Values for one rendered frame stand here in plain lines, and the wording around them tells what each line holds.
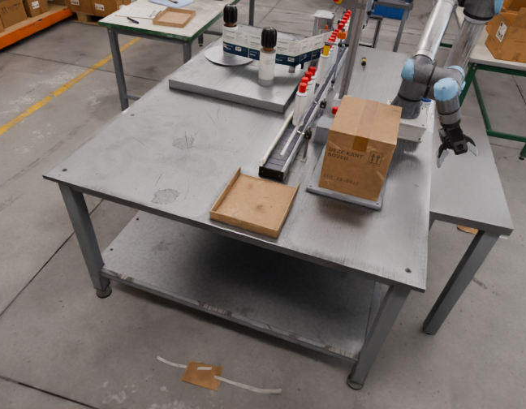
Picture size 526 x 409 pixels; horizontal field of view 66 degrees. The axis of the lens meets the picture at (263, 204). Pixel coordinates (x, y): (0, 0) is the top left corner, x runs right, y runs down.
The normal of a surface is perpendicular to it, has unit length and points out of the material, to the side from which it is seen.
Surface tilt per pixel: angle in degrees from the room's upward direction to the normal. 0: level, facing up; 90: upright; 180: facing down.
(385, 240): 0
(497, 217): 0
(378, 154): 90
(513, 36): 91
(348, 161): 90
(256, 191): 0
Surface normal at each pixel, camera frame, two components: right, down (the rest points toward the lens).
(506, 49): -0.14, 0.65
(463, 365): 0.07, -0.74
